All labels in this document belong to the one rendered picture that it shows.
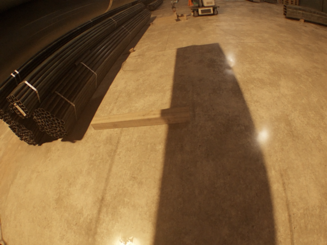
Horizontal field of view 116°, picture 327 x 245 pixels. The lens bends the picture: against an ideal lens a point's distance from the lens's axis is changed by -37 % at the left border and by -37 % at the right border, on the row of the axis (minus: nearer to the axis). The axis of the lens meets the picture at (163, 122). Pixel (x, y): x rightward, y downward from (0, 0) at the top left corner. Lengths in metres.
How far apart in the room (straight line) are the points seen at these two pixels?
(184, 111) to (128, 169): 0.66
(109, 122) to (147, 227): 1.01
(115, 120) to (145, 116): 0.31
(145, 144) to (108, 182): 0.44
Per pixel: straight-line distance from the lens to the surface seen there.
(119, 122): 1.54
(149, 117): 1.41
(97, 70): 2.38
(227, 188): 1.11
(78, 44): 2.47
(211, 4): 5.77
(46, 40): 0.50
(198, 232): 1.04
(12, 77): 2.20
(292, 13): 6.41
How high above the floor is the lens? 1.04
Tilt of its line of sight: 45 degrees down
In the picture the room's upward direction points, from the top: 18 degrees counter-clockwise
